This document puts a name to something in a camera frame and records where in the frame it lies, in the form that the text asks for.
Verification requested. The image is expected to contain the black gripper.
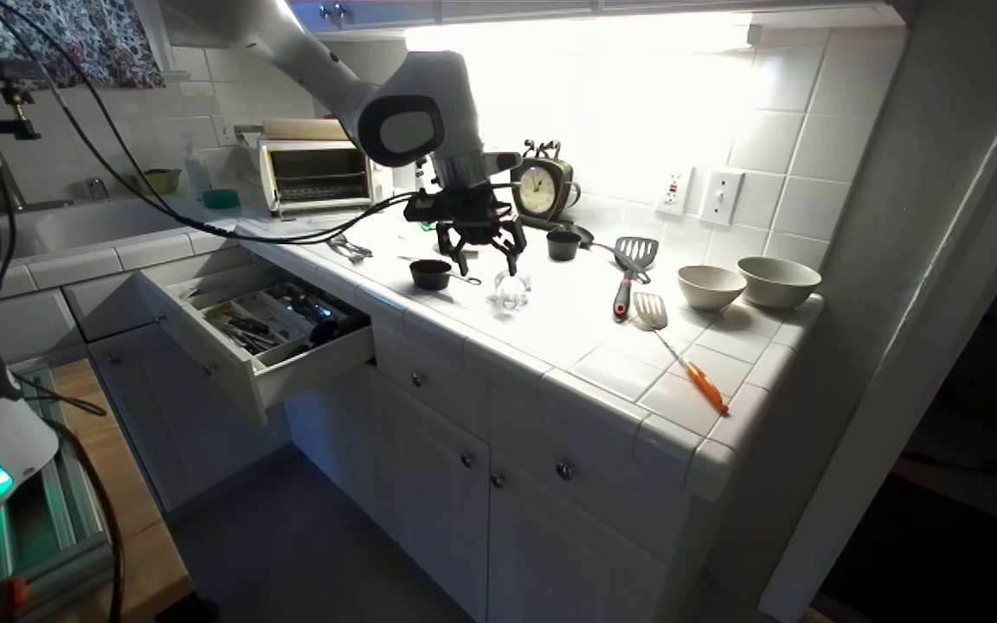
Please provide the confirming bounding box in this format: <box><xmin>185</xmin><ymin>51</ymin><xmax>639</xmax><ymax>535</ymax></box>
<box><xmin>406</xmin><ymin>183</ymin><xmax>525</xmax><ymax>259</ymax></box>

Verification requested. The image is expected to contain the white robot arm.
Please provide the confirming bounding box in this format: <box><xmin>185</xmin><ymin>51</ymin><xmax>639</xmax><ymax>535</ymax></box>
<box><xmin>158</xmin><ymin>0</ymin><xmax>525</xmax><ymax>265</ymax></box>

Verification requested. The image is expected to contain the small black cup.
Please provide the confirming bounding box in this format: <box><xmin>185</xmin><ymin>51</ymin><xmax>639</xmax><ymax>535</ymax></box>
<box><xmin>409</xmin><ymin>259</ymin><xmax>452</xmax><ymax>291</ymax></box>

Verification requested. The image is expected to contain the black vintage clock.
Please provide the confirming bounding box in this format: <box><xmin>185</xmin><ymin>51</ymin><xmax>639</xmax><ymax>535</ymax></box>
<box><xmin>511</xmin><ymin>142</ymin><xmax>574</xmax><ymax>224</ymax></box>

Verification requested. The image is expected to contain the black measuring cup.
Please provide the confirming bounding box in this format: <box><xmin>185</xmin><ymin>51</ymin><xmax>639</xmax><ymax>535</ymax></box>
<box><xmin>548</xmin><ymin>224</ymin><xmax>590</xmax><ymax>265</ymax></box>

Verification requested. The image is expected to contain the white toaster oven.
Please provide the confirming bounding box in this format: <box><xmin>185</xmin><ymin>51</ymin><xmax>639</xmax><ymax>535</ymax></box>
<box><xmin>257</xmin><ymin>142</ymin><xmax>390</xmax><ymax>215</ymax></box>

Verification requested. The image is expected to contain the white open cutlery drawer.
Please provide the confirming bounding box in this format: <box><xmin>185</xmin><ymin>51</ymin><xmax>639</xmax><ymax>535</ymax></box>
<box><xmin>139</xmin><ymin>259</ymin><xmax>373</xmax><ymax>416</ymax></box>

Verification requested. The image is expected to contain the white bowl left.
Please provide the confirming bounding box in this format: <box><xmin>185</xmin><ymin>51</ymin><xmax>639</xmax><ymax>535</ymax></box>
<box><xmin>678</xmin><ymin>265</ymin><xmax>744</xmax><ymax>312</ymax></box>

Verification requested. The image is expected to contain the white bowl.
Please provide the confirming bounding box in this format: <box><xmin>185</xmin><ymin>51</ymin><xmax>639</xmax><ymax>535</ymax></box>
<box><xmin>736</xmin><ymin>256</ymin><xmax>821</xmax><ymax>312</ymax></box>
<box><xmin>678</xmin><ymin>265</ymin><xmax>744</xmax><ymax>312</ymax></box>

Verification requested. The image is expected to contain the white bowl right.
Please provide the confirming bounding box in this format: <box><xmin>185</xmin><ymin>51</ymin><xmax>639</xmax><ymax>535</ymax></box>
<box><xmin>736</xmin><ymin>256</ymin><xmax>821</xmax><ymax>312</ymax></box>

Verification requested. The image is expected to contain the black handled cutlery pair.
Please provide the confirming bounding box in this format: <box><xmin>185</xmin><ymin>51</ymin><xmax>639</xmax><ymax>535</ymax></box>
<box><xmin>326</xmin><ymin>235</ymin><xmax>373</xmax><ymax>265</ymax></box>

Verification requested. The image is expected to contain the black slotted spatula red handle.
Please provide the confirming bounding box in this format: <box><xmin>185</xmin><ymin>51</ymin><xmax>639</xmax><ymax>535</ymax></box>
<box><xmin>612</xmin><ymin>235</ymin><xmax>658</xmax><ymax>324</ymax></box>

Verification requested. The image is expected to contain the white wall outlet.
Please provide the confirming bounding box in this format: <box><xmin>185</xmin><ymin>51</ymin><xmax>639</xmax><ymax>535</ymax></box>
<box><xmin>699</xmin><ymin>169</ymin><xmax>744</xmax><ymax>224</ymax></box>

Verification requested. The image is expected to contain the orange handled tool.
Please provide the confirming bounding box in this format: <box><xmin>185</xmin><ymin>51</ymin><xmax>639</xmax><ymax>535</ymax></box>
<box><xmin>658</xmin><ymin>337</ymin><xmax>729</xmax><ymax>419</ymax></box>

